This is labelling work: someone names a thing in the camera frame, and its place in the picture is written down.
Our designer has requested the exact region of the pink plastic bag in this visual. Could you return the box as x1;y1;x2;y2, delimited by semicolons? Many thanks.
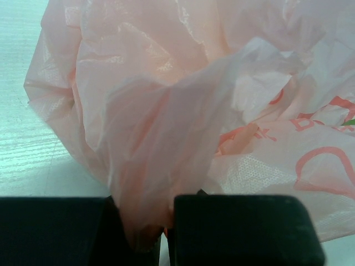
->
24;1;354;249

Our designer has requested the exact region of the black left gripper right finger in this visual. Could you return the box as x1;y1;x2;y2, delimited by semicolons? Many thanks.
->
168;194;326;265

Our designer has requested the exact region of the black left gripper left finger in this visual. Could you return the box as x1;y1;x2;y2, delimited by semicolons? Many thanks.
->
0;195;131;266

